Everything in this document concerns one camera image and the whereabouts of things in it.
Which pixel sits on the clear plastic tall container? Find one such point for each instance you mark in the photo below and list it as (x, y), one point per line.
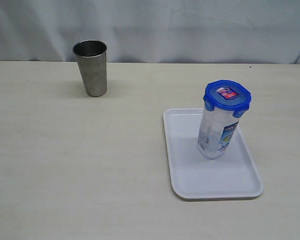
(216, 129)

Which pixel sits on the stainless steel cup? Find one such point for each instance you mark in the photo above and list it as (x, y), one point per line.
(91, 57)

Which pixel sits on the blue container lid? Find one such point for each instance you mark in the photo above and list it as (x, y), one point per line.
(228, 96)

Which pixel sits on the white backdrop curtain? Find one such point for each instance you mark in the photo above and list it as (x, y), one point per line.
(150, 31)

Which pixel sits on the white plastic tray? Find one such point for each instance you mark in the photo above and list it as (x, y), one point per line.
(194, 177)

